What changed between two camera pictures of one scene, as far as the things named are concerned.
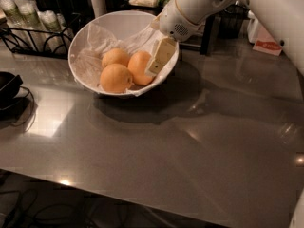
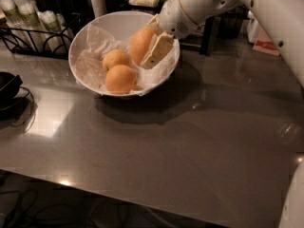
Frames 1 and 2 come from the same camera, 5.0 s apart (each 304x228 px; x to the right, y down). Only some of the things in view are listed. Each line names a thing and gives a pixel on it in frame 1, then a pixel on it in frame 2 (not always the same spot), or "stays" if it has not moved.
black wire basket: [230, 21] stays
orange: [138, 65] to [140, 44]
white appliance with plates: [252, 27] stays
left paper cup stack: [11, 13] stays
